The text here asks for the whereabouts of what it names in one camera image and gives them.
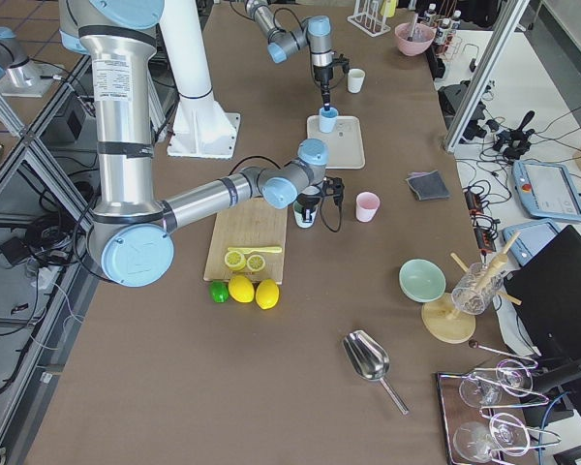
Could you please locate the yellow lemon lower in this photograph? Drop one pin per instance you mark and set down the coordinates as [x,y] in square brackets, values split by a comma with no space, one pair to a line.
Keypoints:
[267,294]

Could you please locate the green bowl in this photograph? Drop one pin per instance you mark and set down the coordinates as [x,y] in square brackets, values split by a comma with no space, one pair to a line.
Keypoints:
[421,281]

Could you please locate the clear glass cup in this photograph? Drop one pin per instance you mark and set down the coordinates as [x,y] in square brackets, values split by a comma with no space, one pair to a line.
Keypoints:
[469,296]

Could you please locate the wine glass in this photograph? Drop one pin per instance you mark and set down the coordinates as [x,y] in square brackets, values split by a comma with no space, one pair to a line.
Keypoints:
[502,437]
[484,387]

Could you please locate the bamboo cutting board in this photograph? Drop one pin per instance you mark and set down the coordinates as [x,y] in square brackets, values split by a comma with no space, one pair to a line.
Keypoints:
[252,223]

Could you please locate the pink cup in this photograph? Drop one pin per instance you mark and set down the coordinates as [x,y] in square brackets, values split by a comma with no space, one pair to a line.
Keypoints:
[366,206]

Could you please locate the grey cloth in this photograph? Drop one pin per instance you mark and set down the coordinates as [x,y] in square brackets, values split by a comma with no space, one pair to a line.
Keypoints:
[427,186]

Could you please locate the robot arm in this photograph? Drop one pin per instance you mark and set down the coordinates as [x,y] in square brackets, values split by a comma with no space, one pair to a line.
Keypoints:
[131,234]
[314,32]

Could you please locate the green cup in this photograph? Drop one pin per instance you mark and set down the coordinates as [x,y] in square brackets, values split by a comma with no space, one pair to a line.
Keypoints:
[297,206]

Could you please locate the lemon slice lower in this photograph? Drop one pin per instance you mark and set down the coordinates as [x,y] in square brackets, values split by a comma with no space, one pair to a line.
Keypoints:
[255,263]

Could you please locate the wine glass upper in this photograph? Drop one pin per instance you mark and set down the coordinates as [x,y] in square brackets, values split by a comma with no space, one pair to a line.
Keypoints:
[484,387]

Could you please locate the yellow lemon upper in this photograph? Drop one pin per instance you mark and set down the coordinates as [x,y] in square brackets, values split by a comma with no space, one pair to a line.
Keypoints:
[241,289]

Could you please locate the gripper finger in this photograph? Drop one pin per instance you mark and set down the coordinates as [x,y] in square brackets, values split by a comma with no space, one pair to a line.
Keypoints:
[306,214]
[325,94]

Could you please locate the blue teach pendant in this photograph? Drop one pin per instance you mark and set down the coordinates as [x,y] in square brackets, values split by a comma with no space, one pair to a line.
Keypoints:
[546,190]
[533,237]

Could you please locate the black laptop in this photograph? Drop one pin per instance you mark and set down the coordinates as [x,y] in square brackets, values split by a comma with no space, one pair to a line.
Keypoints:
[549,286]

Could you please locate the pink bowl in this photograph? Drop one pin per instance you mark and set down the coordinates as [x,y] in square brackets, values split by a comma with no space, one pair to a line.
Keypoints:
[423,37]

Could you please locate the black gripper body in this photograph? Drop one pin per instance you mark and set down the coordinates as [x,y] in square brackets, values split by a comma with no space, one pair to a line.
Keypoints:
[323,76]
[308,202]

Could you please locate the cream white cup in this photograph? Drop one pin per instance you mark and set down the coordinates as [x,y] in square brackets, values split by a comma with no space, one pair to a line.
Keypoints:
[355,80]

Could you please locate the lemon slice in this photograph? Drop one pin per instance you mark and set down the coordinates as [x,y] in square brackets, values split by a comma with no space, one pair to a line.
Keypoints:
[255,263]
[235,260]

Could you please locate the yellow lemon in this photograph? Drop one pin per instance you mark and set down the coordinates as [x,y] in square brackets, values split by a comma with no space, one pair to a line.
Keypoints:
[241,289]
[267,294]

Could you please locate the blue cup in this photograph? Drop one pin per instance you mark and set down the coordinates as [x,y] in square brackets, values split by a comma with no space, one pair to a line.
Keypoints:
[327,119]

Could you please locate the green lime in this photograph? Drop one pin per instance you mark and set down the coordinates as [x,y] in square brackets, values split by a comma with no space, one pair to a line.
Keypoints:
[218,291]

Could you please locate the lemon slice upper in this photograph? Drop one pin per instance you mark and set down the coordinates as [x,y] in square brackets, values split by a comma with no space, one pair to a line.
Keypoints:
[235,260]

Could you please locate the white wire rack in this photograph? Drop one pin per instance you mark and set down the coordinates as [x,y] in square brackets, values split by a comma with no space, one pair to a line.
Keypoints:
[371,16]

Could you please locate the wooden cup stand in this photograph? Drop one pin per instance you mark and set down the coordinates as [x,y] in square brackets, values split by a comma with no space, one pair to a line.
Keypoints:
[447,323]

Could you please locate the beige rabbit tray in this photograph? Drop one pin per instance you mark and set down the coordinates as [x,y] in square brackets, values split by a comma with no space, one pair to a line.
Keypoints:
[345,144]

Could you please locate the yellow plastic knife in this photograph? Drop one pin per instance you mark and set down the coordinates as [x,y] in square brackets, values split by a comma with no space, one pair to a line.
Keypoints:
[251,250]

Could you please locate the metal scoop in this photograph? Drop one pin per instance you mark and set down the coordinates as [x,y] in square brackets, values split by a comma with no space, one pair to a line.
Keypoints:
[371,362]

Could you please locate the wine glass lower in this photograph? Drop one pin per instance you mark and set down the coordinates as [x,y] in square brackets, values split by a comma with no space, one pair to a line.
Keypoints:
[502,437]

